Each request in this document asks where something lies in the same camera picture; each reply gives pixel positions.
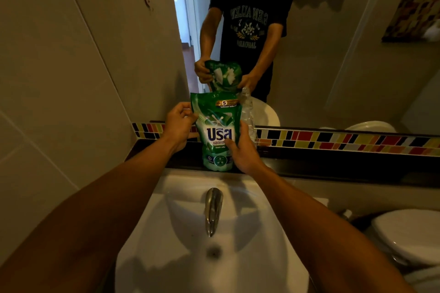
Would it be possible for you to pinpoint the person's right hand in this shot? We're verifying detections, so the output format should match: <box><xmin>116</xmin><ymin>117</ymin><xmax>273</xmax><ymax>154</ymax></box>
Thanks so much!
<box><xmin>224</xmin><ymin>121</ymin><xmax>267</xmax><ymax>175</ymax></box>

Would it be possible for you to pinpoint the person's left hand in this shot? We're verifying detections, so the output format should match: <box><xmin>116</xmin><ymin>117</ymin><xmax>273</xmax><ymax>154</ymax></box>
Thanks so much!
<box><xmin>161</xmin><ymin>101</ymin><xmax>200</xmax><ymax>153</ymax></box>

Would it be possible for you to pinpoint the green detergent refill pouch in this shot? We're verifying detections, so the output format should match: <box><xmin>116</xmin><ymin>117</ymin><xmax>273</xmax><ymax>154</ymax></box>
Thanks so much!
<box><xmin>190</xmin><ymin>92</ymin><xmax>243</xmax><ymax>172</ymax></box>

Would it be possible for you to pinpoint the person's right forearm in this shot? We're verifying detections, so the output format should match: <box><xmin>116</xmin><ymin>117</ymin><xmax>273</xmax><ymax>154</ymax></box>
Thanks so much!
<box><xmin>248</xmin><ymin>162</ymin><xmax>417</xmax><ymax>293</ymax></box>

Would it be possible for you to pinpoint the person's left forearm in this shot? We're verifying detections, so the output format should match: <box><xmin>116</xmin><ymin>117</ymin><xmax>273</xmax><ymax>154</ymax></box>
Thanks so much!
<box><xmin>0</xmin><ymin>136</ymin><xmax>180</xmax><ymax>293</ymax></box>

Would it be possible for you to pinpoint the clear plastic bottle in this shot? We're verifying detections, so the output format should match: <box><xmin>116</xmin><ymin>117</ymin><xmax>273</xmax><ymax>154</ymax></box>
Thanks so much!
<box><xmin>238</xmin><ymin>87</ymin><xmax>258</xmax><ymax>146</ymax></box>

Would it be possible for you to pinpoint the chrome faucet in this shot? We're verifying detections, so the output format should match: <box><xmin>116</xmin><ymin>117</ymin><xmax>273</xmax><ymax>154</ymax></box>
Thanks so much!
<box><xmin>204</xmin><ymin>187</ymin><xmax>224</xmax><ymax>238</ymax></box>

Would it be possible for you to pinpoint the white ceramic sink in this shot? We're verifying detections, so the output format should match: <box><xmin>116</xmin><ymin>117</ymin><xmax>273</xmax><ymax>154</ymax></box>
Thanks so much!
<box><xmin>115</xmin><ymin>168</ymin><xmax>329</xmax><ymax>293</ymax></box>

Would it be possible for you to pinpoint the white toilet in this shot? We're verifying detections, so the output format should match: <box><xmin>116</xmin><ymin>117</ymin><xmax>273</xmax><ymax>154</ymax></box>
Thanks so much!
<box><xmin>364</xmin><ymin>209</ymin><xmax>440</xmax><ymax>293</ymax></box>

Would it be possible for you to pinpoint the wall mirror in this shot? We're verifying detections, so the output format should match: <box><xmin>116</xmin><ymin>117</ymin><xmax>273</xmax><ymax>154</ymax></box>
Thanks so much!
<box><xmin>150</xmin><ymin>0</ymin><xmax>440</xmax><ymax>136</ymax></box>

